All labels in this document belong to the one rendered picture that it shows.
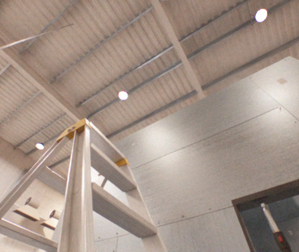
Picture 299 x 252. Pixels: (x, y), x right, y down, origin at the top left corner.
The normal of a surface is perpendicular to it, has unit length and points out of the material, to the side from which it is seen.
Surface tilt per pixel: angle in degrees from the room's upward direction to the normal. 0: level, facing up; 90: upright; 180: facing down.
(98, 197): 180
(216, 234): 90
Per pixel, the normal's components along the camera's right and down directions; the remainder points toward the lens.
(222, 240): -0.53, -0.68
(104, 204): 0.00, 0.60
